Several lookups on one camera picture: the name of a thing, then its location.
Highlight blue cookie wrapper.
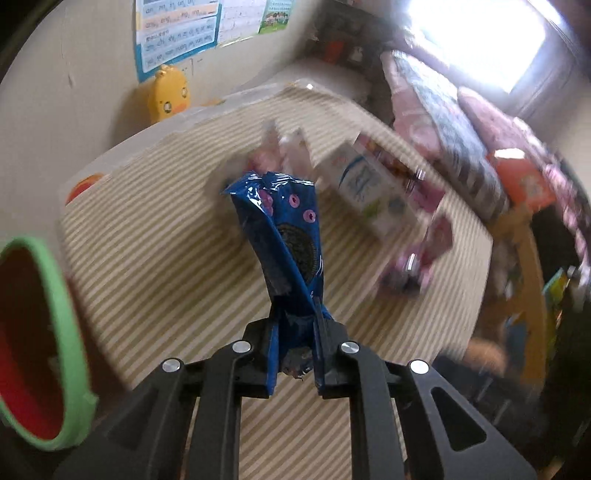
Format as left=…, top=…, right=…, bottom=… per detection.
left=224, top=172, right=327, bottom=378

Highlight white milk carton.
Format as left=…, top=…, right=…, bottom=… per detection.
left=315, top=142, right=418, bottom=240

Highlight purple snack bag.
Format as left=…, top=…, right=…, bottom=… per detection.
left=353, top=133, right=446, bottom=215

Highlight white pink pocky wrapper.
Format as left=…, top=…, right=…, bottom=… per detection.
left=245, top=120, right=315, bottom=181

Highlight green red trash bin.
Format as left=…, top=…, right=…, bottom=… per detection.
left=1, top=236, right=98, bottom=451

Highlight checkered beige tablecloth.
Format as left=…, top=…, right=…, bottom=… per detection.
left=61, top=85, right=492, bottom=479

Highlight wooden chair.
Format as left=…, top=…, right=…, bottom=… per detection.
left=480, top=205, right=552, bottom=387

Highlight pink quilt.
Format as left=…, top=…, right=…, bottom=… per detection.
left=457, top=86, right=583, bottom=204

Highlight red container on shelf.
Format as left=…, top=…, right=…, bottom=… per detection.
left=322, top=40, right=346, bottom=65

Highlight yellow duck toy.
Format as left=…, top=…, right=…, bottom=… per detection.
left=147, top=64, right=191, bottom=124

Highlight teal number poster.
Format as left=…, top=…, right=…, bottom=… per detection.
left=259, top=0, right=294, bottom=34

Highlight white chart poster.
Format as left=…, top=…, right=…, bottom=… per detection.
left=217, top=0, right=266, bottom=45

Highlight pinyin alphabet poster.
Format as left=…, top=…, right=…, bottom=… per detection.
left=134, top=0, right=222, bottom=83

